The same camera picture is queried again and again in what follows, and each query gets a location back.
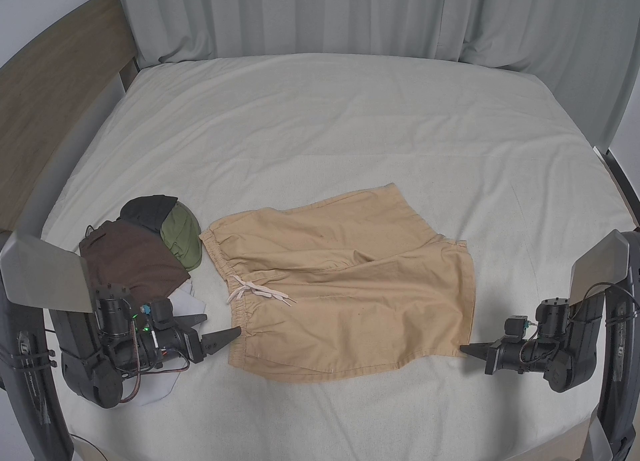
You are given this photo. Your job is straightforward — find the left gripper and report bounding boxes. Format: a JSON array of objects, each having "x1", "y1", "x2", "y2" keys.
[{"x1": 147, "y1": 313, "x2": 243, "y2": 366}]

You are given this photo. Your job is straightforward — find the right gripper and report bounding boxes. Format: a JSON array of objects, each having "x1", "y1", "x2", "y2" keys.
[{"x1": 484, "y1": 340, "x2": 528, "y2": 376}]

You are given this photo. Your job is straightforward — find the tan shorts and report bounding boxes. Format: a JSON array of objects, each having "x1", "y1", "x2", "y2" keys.
[{"x1": 199, "y1": 182, "x2": 475, "y2": 382}]

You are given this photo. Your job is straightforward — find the bed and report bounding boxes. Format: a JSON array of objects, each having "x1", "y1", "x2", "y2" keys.
[{"x1": 0, "y1": 0, "x2": 640, "y2": 461}]

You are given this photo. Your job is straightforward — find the white garment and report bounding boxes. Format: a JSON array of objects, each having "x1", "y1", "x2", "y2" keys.
[{"x1": 134, "y1": 279, "x2": 208, "y2": 408}]

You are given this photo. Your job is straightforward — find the green garment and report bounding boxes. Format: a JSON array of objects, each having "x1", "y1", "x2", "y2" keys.
[{"x1": 160, "y1": 201, "x2": 203, "y2": 272}]

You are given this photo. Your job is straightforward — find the brown garment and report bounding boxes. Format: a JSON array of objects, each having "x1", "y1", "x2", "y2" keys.
[{"x1": 78, "y1": 219, "x2": 192, "y2": 302}]

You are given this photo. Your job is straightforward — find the black garment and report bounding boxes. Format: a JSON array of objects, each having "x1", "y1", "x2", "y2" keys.
[{"x1": 121, "y1": 194, "x2": 179, "y2": 237}]

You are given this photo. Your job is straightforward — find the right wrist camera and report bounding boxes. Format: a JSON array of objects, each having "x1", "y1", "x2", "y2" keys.
[{"x1": 504, "y1": 316, "x2": 530, "y2": 342}]

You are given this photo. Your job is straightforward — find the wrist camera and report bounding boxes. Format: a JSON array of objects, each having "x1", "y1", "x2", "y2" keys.
[
  {"x1": 149, "y1": 297, "x2": 174, "y2": 335},
  {"x1": 504, "y1": 316, "x2": 530, "y2": 342}
]

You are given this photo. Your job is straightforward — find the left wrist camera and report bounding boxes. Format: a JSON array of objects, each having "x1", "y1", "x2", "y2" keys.
[{"x1": 149, "y1": 297, "x2": 174, "y2": 335}]

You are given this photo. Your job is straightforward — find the black cable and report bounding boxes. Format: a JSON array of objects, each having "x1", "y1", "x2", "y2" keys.
[{"x1": 67, "y1": 431, "x2": 111, "y2": 461}]

